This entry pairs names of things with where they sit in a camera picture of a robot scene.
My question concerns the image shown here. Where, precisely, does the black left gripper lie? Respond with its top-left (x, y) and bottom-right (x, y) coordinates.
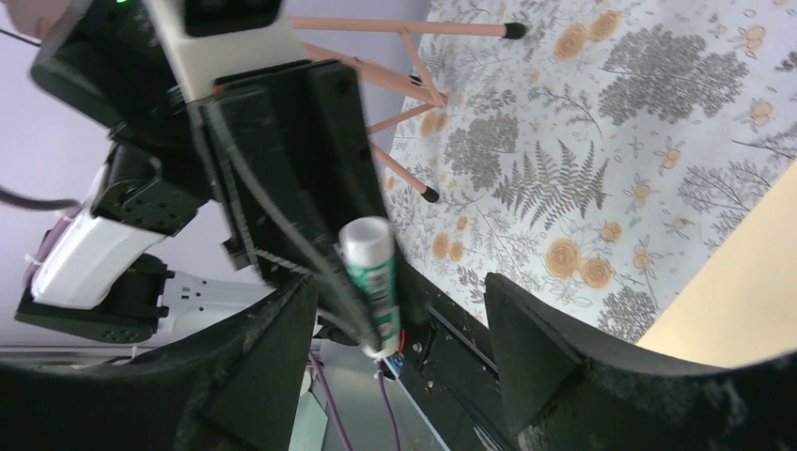
top-left (30, 1), bottom-right (211, 236)

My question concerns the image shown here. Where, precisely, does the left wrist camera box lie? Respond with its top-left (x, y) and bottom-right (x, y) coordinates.
top-left (145, 0), bottom-right (308, 103)

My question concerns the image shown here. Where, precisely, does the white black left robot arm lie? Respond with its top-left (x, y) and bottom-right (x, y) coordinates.
top-left (8, 1), bottom-right (427, 345)

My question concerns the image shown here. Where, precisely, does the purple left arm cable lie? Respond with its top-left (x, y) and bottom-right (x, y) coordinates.
top-left (0, 183), bottom-right (403, 451)

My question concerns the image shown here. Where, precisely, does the cream envelope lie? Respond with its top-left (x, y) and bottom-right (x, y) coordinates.
top-left (638, 165), bottom-right (796, 367)

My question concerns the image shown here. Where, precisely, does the floral patterned table mat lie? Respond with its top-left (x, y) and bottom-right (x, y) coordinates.
top-left (384, 1), bottom-right (796, 342)

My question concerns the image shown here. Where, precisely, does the pink tripod music stand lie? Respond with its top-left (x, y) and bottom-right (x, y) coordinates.
top-left (289, 15), bottom-right (528, 205)

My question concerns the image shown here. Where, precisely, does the white green glue stick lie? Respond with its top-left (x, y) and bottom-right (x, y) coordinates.
top-left (338, 216), bottom-right (400, 360)

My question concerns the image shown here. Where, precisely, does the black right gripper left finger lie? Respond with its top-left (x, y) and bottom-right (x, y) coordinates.
top-left (1, 278), bottom-right (318, 450)

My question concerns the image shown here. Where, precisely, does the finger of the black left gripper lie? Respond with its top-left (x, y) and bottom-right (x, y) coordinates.
top-left (214, 58), bottom-right (430, 325)
top-left (202, 88), bottom-right (383, 349)

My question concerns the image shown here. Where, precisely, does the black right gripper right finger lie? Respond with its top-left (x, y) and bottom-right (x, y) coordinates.
top-left (484, 273), bottom-right (796, 450)

